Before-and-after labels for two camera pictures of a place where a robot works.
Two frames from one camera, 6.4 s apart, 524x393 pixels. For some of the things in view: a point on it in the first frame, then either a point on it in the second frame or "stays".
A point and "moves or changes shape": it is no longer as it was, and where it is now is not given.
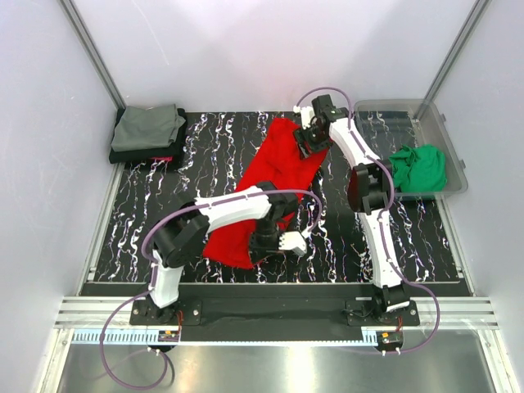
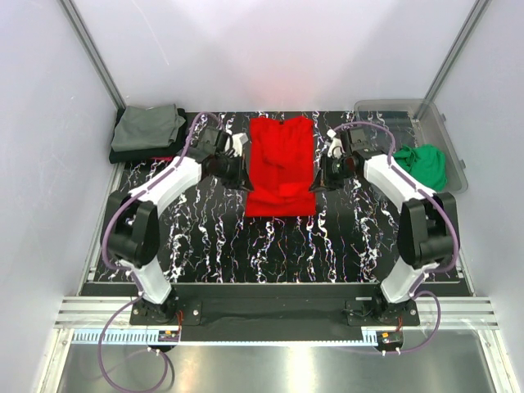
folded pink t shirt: [165, 158] stays
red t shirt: [281, 160] moves or changes shape
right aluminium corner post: [463, 35] stays
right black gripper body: [313, 140] -> [333, 172]
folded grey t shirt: [140, 128] stays
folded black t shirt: [176, 149] stays
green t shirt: [419, 170] stays
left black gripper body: [265, 238] -> [230, 169]
